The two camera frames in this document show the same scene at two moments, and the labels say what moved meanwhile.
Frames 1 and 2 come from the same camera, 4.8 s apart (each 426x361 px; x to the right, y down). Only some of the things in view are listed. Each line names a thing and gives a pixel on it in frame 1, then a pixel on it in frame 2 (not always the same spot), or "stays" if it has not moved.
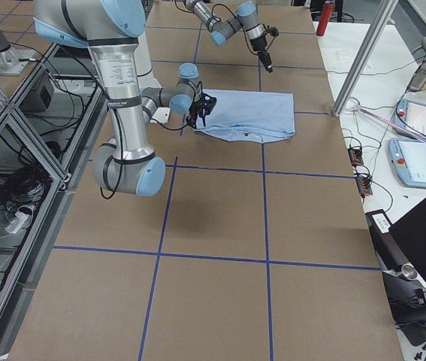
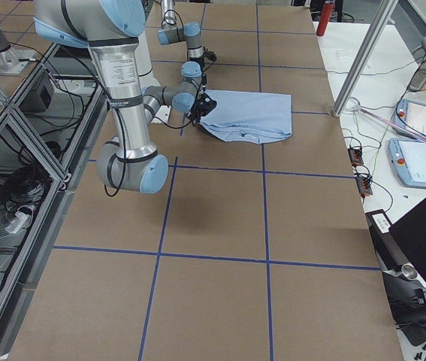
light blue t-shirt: x=249 y=116 stays
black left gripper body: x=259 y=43 -> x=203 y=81
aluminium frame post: x=382 y=20 stays
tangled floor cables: x=23 y=189 stays
